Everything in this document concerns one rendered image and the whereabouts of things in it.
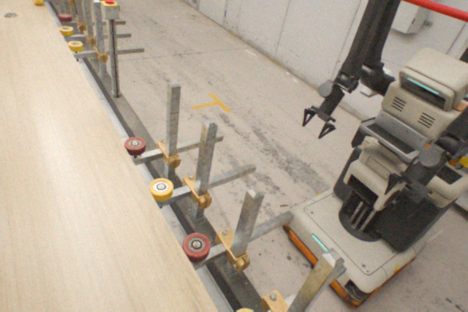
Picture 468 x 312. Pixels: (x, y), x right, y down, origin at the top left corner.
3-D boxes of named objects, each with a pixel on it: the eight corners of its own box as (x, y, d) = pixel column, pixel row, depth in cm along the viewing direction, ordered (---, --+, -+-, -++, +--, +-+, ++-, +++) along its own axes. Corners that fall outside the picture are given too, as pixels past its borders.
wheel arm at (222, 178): (250, 169, 132) (251, 161, 129) (254, 174, 130) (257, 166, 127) (153, 203, 109) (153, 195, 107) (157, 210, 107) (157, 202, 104)
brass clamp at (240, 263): (227, 234, 108) (229, 226, 105) (250, 266, 100) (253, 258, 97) (213, 242, 105) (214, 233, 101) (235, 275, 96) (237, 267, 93)
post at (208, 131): (197, 215, 123) (212, 117, 94) (202, 222, 121) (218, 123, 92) (190, 218, 121) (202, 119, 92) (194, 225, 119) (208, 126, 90)
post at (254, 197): (229, 275, 111) (257, 183, 82) (235, 283, 109) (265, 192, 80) (221, 279, 110) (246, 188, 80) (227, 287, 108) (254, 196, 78)
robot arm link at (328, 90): (360, 82, 120) (343, 72, 125) (349, 74, 111) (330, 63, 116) (341, 108, 123) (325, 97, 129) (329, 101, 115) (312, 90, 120)
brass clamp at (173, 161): (167, 147, 137) (168, 138, 134) (181, 166, 129) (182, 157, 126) (155, 150, 134) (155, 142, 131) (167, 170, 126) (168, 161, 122)
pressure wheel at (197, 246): (194, 281, 91) (198, 261, 84) (175, 265, 94) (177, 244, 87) (211, 263, 96) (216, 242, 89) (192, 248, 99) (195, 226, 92)
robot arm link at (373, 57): (428, -38, 97) (400, -45, 103) (401, -32, 91) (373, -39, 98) (379, 82, 128) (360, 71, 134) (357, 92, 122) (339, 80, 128)
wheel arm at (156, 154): (219, 138, 148) (220, 131, 145) (222, 142, 146) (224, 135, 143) (129, 163, 125) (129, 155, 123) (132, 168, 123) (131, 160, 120)
